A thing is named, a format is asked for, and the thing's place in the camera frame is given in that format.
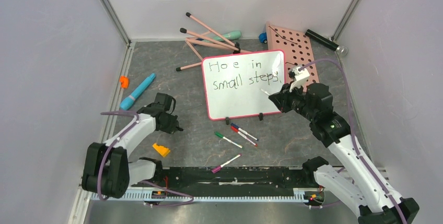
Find pink framed whiteboard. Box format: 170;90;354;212
202;50;285;121

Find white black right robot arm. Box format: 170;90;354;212
269;83;419;223

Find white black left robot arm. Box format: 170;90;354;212
81;93;291;205

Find green whiteboard marker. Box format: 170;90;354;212
214;132;243;149

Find red whiteboard marker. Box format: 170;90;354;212
230;126;258;147

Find blue whiteboard marker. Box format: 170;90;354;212
230;123;259;141

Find purple whiteboard marker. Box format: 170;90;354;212
211;154;242;174

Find yellow orange wedge block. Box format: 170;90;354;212
152;143;171;158

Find blue toy marker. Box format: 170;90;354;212
120;73;156;111

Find pink perforated board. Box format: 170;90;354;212
265;22;314;83

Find orange plastic piece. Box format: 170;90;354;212
119;76;130;89

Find blue toy car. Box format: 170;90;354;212
258;32;267;44

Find black flashlight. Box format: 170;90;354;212
305;29;348;56

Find teal green toy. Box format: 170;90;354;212
196;30;242;42

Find pink easel legs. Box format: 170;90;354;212
176;11;251;72

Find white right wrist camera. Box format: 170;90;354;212
288;66;310;92

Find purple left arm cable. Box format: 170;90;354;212
97;110;195;208

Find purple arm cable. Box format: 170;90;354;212
298;58;409;224
97;110;195;208

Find white cable comb strip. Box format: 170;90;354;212
108;188;308;204

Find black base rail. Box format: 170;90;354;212
151;167;320;197

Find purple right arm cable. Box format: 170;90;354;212
298;58;409;224

